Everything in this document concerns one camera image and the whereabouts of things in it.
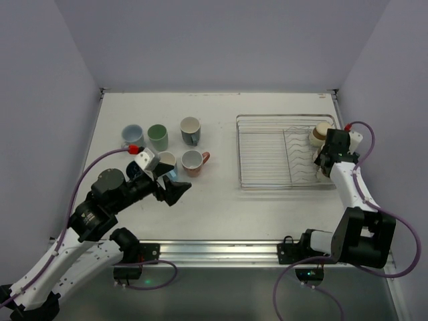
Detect light blue mug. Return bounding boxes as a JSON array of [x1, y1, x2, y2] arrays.
[[158, 151, 178, 181]]

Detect cream cup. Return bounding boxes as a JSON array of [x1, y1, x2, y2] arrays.
[[312, 144, 324, 167], [316, 166, 332, 181], [308, 122, 333, 147]]

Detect dark blue mug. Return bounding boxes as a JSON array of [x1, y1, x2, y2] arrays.
[[126, 161, 144, 181]]

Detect pink mug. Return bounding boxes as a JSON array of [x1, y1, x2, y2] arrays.
[[181, 150, 211, 177]]

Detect sage green cup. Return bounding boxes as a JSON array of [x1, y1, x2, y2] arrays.
[[147, 124, 169, 152]]

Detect pale blue footed cup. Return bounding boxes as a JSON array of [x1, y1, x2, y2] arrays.
[[121, 124, 146, 148]]

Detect teal grey mug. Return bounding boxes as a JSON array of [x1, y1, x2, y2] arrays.
[[180, 116, 201, 146]]

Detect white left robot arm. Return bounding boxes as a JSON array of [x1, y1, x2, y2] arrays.
[[1, 169, 192, 320]]

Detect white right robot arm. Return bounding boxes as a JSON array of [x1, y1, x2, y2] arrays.
[[302, 128, 396, 269]]

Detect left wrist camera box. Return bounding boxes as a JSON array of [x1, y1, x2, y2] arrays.
[[134, 149, 160, 172]]

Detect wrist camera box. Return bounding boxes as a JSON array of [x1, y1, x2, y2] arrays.
[[349, 130, 363, 154], [134, 149, 160, 172]]

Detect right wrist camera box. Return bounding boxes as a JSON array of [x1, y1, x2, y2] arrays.
[[349, 130, 363, 154]]

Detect aluminium front rail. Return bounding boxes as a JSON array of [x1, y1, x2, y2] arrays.
[[46, 239, 395, 268]]

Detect metal wire dish rack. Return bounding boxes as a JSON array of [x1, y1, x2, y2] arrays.
[[236, 114, 338, 191]]

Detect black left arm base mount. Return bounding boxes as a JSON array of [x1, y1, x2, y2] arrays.
[[109, 227, 160, 286]]

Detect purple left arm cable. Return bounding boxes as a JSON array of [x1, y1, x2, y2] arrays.
[[0, 144, 178, 308]]

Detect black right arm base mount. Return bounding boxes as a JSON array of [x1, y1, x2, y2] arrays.
[[277, 229, 325, 286]]

